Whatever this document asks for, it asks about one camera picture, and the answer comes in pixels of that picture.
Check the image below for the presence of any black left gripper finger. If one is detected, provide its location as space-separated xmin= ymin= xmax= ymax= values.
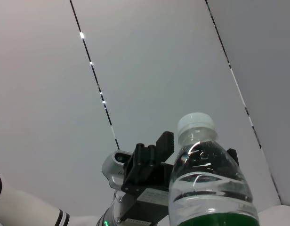
xmin=226 ymin=148 xmax=240 ymax=166

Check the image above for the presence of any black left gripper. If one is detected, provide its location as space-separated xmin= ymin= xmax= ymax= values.
xmin=116 ymin=131 xmax=177 ymax=224

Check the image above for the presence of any clear green-label water bottle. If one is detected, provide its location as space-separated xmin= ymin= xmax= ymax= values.
xmin=168 ymin=113 xmax=260 ymax=226

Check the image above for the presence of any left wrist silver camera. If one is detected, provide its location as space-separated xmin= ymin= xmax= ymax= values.
xmin=102 ymin=150 xmax=134 ymax=189

